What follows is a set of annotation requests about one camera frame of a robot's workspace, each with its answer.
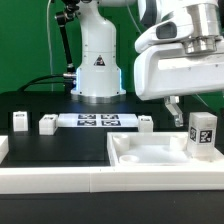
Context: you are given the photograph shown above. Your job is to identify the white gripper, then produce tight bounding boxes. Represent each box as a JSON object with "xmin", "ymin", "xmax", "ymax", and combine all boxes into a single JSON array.
[{"xmin": 134, "ymin": 41, "xmax": 224, "ymax": 127}]

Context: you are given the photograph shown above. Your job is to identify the white square tabletop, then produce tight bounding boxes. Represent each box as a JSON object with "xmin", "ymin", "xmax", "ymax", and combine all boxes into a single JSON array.
[{"xmin": 107, "ymin": 132, "xmax": 224, "ymax": 166}]

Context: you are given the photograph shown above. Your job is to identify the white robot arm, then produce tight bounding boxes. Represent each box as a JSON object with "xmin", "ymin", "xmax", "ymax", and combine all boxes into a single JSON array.
[{"xmin": 72, "ymin": 0, "xmax": 224, "ymax": 126}]

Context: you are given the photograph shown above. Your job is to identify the white U-shaped obstacle fence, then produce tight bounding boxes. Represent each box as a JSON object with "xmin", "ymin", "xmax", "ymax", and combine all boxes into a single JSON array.
[{"xmin": 0, "ymin": 134, "xmax": 224, "ymax": 195}]

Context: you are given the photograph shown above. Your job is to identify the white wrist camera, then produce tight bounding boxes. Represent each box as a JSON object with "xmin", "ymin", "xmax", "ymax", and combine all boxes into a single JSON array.
[{"xmin": 135, "ymin": 20, "xmax": 189, "ymax": 53}]

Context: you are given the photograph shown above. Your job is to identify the white marker base plate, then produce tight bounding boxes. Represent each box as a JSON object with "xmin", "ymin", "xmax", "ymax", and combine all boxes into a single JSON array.
[{"xmin": 58, "ymin": 113, "xmax": 138, "ymax": 127}]

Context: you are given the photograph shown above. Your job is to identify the grey thin cable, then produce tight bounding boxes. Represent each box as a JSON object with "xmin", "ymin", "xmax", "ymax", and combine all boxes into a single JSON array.
[{"xmin": 46, "ymin": 0, "xmax": 56, "ymax": 92}]

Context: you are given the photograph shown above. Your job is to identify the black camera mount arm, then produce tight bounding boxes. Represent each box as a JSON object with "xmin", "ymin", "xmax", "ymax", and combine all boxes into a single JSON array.
[{"xmin": 55, "ymin": 0, "xmax": 80, "ymax": 78}]

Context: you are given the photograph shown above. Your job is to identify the black cable bundle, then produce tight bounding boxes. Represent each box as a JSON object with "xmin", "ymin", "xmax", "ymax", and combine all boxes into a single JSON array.
[{"xmin": 18, "ymin": 73, "xmax": 76, "ymax": 92}]

